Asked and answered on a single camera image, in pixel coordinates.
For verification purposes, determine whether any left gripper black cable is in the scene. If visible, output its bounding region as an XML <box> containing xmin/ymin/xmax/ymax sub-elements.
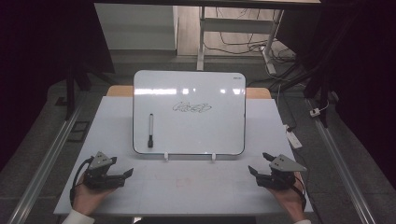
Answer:
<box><xmin>69</xmin><ymin>156</ymin><xmax>94</xmax><ymax>208</ymax></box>

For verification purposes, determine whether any black floor frame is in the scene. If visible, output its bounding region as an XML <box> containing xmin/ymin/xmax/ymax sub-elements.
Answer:
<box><xmin>67</xmin><ymin>119</ymin><xmax>92</xmax><ymax>144</ymax></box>

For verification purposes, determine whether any person's right hand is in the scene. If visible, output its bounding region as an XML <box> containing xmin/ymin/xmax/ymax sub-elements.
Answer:
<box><xmin>266</xmin><ymin>174</ymin><xmax>308</xmax><ymax>223</ymax></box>

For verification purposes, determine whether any white whiteboard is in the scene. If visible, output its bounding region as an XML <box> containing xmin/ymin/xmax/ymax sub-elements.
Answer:
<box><xmin>132</xmin><ymin>69</ymin><xmax>247</xmax><ymax>156</ymax></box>

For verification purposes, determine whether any aluminium rail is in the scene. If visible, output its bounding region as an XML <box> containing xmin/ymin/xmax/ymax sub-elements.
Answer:
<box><xmin>7</xmin><ymin>92</ymin><xmax>91</xmax><ymax>224</ymax></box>
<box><xmin>305</xmin><ymin>98</ymin><xmax>378</xmax><ymax>224</ymax></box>

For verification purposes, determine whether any person's left hand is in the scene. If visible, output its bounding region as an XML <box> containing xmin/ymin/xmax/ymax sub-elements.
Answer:
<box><xmin>71</xmin><ymin>172</ymin><xmax>119</xmax><ymax>217</ymax></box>

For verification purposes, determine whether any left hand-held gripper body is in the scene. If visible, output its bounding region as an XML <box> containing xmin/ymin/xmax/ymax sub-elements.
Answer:
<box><xmin>83</xmin><ymin>150</ymin><xmax>125</xmax><ymax>190</ymax></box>

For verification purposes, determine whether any person's left white sleeve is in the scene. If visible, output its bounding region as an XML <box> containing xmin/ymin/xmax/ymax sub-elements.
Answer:
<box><xmin>61</xmin><ymin>208</ymin><xmax>96</xmax><ymax>224</ymax></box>

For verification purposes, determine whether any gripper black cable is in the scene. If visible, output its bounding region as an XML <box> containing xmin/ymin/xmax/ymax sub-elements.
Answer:
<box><xmin>69</xmin><ymin>156</ymin><xmax>94</xmax><ymax>208</ymax></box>
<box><xmin>293</xmin><ymin>172</ymin><xmax>308</xmax><ymax>213</ymax></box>

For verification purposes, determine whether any wooden table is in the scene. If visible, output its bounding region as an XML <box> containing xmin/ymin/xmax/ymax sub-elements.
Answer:
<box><xmin>106</xmin><ymin>85</ymin><xmax>273</xmax><ymax>100</ymax></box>

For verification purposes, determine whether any tangle of black floor cables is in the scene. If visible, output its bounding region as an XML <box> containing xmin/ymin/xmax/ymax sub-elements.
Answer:
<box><xmin>203</xmin><ymin>7</ymin><xmax>297</xmax><ymax>64</ymax></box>

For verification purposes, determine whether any white desk frame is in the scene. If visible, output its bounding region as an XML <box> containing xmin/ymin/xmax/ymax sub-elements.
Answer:
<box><xmin>196</xmin><ymin>6</ymin><xmax>285</xmax><ymax>76</ymax></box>

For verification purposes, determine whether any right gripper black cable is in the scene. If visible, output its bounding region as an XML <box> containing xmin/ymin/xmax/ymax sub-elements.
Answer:
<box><xmin>293</xmin><ymin>172</ymin><xmax>308</xmax><ymax>213</ymax></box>

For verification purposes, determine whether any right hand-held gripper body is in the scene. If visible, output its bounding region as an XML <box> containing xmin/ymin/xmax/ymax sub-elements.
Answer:
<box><xmin>257</xmin><ymin>153</ymin><xmax>308</xmax><ymax>191</ymax></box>

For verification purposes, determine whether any white table cover sheet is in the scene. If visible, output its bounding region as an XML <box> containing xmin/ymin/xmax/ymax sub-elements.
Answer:
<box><xmin>53</xmin><ymin>95</ymin><xmax>314</xmax><ymax>217</ymax></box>

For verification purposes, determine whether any white power strip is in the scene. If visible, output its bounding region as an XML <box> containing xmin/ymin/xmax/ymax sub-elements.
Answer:
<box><xmin>284</xmin><ymin>123</ymin><xmax>304</xmax><ymax>150</ymax></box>

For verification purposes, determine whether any white cabinet panel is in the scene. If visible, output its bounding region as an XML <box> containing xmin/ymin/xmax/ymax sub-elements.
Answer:
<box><xmin>93</xmin><ymin>3</ymin><xmax>179</xmax><ymax>51</ymax></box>

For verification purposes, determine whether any dark curtain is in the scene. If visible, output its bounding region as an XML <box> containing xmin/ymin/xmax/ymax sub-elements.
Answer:
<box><xmin>0</xmin><ymin>0</ymin><xmax>116</xmax><ymax>173</ymax></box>
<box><xmin>276</xmin><ymin>0</ymin><xmax>396</xmax><ymax>182</ymax></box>

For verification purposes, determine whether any white marker with black cap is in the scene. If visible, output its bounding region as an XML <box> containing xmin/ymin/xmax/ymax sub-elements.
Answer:
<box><xmin>147</xmin><ymin>113</ymin><xmax>155</xmax><ymax>149</ymax></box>

